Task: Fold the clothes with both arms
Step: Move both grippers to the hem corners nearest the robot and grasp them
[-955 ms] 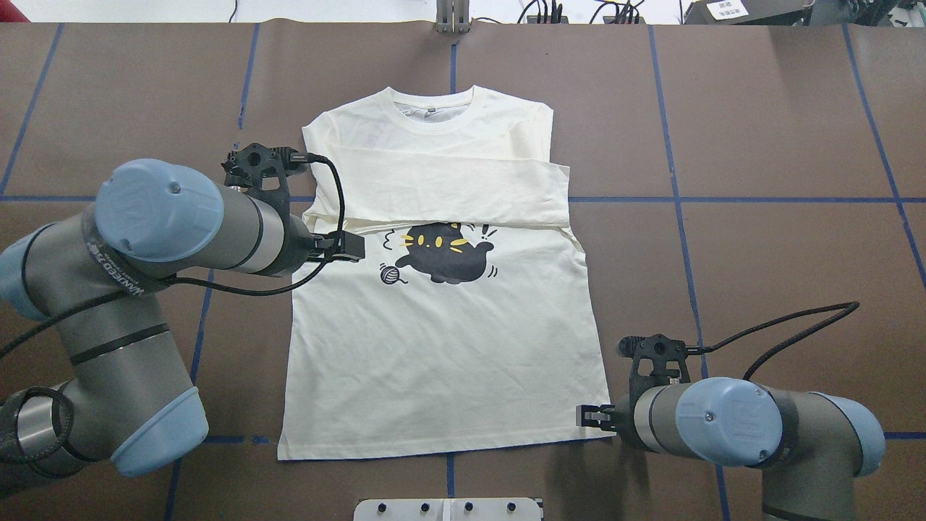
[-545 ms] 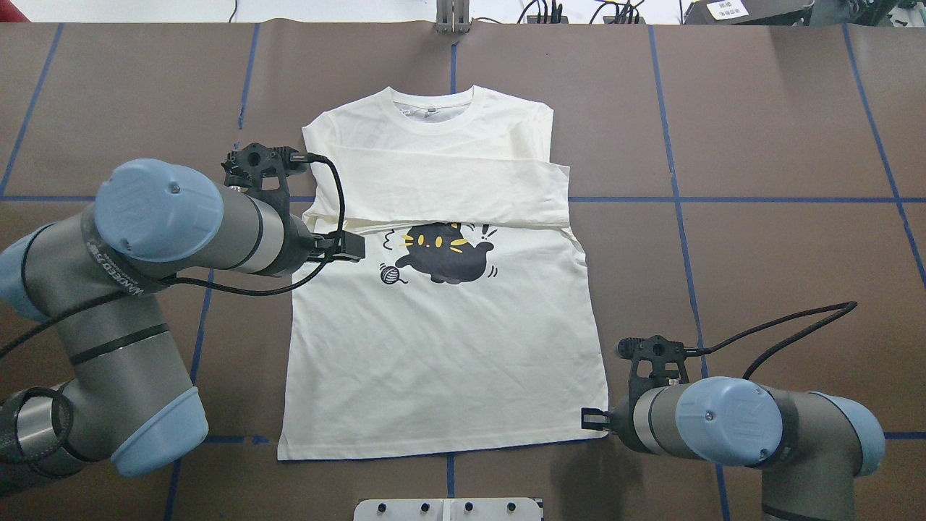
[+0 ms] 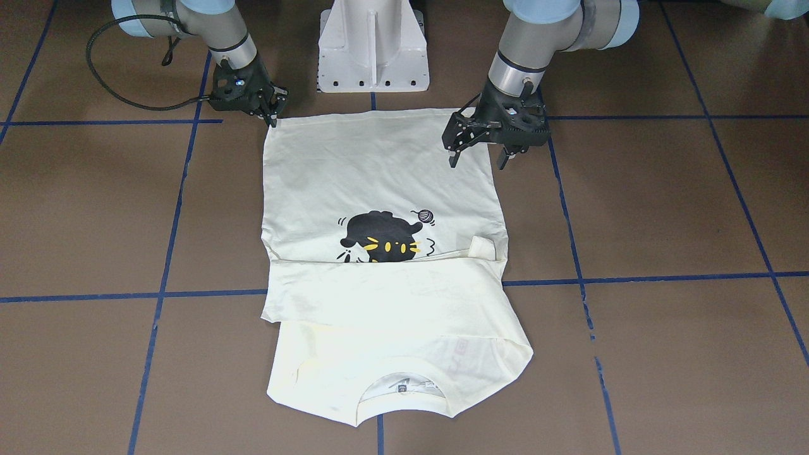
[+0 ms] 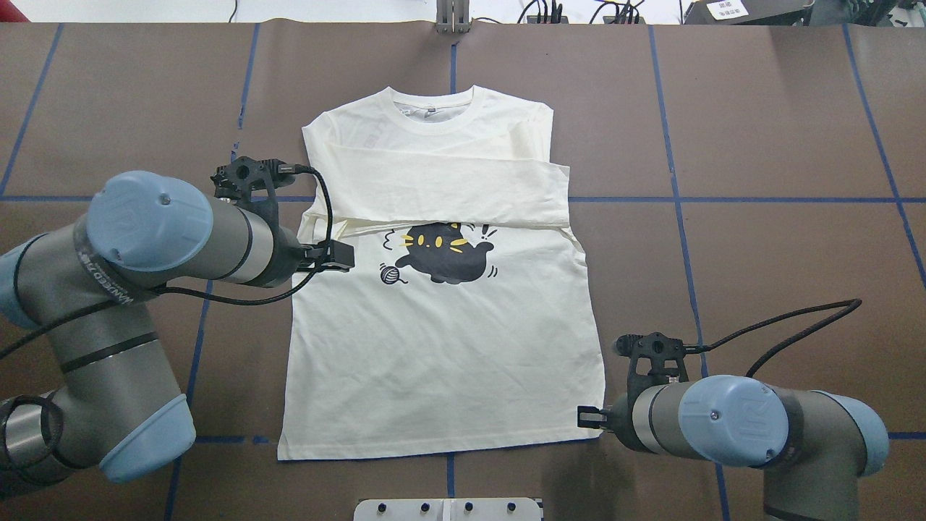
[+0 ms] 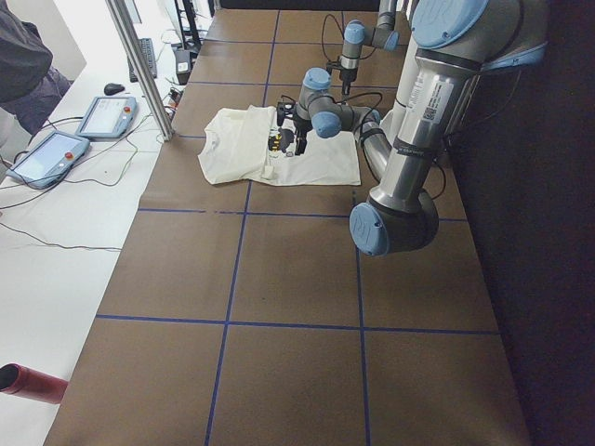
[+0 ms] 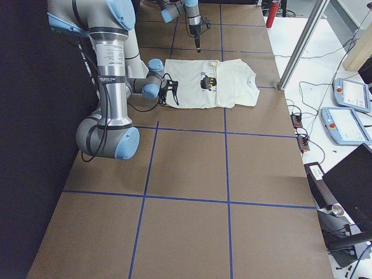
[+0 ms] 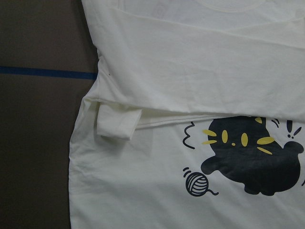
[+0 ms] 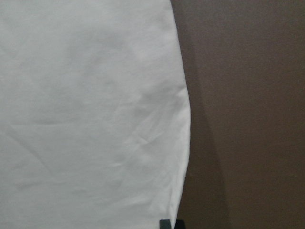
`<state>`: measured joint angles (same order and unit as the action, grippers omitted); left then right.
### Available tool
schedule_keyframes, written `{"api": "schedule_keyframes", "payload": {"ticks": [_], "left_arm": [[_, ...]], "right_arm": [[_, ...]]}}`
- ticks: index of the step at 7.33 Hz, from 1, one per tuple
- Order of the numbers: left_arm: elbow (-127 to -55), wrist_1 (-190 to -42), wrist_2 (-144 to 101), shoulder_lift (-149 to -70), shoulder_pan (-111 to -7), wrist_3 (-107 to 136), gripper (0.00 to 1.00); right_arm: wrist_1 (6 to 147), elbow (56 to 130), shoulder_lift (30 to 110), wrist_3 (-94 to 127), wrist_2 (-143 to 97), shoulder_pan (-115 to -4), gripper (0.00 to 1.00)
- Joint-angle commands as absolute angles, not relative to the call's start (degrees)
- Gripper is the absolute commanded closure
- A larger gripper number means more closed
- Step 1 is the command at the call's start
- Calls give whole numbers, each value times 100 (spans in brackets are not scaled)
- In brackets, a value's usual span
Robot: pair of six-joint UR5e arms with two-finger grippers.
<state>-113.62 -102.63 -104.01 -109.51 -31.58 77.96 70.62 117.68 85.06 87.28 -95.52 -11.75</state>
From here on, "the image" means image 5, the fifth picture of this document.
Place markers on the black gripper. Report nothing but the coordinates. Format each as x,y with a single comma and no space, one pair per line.
301,130
346,75

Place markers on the cream long-sleeve cat shirt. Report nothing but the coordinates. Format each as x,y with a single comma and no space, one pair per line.
248,144

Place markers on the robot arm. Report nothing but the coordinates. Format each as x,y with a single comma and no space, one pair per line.
356,36
452,44

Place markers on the person in dark clothes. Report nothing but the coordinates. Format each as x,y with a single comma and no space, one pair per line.
31,87

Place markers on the blue tape grid lines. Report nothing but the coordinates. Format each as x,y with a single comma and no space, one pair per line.
243,314

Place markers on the black box on desk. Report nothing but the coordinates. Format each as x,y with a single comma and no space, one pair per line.
183,61

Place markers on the far teach pendant tablet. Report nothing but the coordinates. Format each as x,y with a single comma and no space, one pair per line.
107,117

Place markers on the teach pendant tablet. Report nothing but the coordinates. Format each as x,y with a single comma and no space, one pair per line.
107,117
50,161

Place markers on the black computer mouse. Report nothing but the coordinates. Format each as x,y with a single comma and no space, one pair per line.
111,89

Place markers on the near teach pendant tablet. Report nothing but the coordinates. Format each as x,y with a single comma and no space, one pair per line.
50,161

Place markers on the red cylinder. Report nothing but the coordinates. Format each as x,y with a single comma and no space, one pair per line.
24,382

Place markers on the aluminium frame post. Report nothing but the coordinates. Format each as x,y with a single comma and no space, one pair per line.
128,36

